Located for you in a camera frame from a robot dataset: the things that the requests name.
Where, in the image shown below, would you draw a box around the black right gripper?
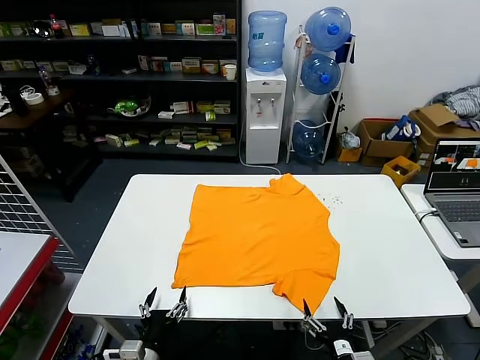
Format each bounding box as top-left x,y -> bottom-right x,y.
299,295 -> 357,348

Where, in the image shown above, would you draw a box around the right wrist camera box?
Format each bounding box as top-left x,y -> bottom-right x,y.
332,338 -> 372,360

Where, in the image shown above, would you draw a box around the open cardboard box red rim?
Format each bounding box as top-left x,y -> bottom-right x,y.
355,118 -> 416,168

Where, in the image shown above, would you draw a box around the blue water jug with label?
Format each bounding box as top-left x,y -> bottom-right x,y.
247,10 -> 288,74

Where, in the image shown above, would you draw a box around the blue bag white handles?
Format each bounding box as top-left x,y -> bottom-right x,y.
382,114 -> 423,143

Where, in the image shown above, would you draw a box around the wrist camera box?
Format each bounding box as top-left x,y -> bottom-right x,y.
332,338 -> 372,360
103,339 -> 146,360

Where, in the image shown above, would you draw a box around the yellow plastic crate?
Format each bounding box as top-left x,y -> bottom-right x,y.
380,155 -> 422,185

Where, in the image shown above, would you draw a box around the cardboard box with open flaps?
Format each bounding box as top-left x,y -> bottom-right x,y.
408,103 -> 480,168

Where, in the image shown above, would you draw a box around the white carton orange stripe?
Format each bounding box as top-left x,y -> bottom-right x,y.
181,57 -> 203,74

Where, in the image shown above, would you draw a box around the blue water jug blue cap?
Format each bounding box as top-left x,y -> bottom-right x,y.
300,52 -> 341,95
292,119 -> 326,163

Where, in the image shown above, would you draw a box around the clear plastic bottle purple label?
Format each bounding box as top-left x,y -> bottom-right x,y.
36,64 -> 61,97

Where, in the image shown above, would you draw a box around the grey open laptop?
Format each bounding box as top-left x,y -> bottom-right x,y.
423,137 -> 480,248

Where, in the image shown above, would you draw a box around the pile of grey-blue clothes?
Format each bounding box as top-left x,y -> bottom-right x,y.
429,85 -> 480,131

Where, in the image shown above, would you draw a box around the white water dispenser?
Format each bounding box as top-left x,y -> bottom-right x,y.
244,67 -> 288,165

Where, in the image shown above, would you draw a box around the brown wooden desk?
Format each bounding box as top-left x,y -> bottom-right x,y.
0,88 -> 102,203

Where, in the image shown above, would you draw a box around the orange t-shirt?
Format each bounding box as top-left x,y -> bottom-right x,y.
171,172 -> 341,316

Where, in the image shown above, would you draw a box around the white wire jug rack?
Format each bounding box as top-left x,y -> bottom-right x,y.
286,24 -> 357,165

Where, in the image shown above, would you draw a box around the large white table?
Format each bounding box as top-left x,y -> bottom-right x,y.
67,172 -> 472,352

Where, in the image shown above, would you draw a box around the small white side table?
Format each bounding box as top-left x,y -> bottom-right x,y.
400,182 -> 480,327

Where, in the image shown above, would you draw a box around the white wire grid panel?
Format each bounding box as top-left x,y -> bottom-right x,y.
0,153 -> 82,269

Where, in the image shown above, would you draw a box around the cola bottle red label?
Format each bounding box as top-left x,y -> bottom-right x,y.
48,13 -> 65,39

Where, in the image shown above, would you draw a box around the tall pink floral carton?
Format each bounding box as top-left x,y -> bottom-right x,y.
212,13 -> 227,37

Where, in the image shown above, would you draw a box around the small cardboard box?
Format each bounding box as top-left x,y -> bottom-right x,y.
336,144 -> 364,163

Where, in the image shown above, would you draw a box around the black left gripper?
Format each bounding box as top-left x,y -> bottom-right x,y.
138,284 -> 190,350

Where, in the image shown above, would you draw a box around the shiny metal bowl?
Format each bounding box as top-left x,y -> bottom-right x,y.
29,18 -> 53,38

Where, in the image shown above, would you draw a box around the stacked blue water jugs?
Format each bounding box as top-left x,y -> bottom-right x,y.
304,5 -> 353,53

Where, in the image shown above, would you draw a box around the crumpled clear plastic bag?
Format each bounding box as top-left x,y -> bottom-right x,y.
338,126 -> 362,150

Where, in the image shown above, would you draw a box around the white dispenser power cable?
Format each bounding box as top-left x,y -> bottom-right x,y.
238,119 -> 282,176

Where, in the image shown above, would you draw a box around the bowl with green items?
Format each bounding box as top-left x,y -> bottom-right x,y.
106,95 -> 153,119

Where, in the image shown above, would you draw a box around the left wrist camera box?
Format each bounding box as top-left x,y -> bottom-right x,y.
103,339 -> 146,360

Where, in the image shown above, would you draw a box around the white laptop cable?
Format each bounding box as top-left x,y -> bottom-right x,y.
415,207 -> 438,223

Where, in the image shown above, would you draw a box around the black shelving unit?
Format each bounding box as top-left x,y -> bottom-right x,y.
0,0 -> 243,164

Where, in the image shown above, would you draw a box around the white table with red edge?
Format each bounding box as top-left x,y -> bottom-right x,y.
0,230 -> 61,331

